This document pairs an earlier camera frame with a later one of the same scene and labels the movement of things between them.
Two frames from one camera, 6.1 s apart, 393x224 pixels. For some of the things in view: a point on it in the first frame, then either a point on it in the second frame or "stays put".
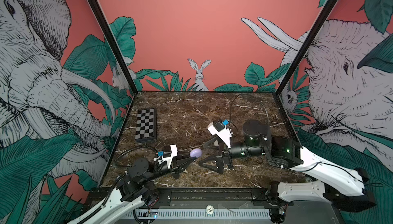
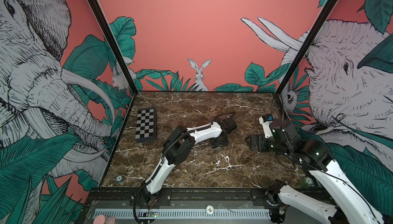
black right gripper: x=227 y=157 to x=261 y=139
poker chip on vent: x=210 y=209 stays put
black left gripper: x=177 y=162 to x=214 y=144
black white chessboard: x=146 y=125 stays put
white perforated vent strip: x=198 y=214 stays put
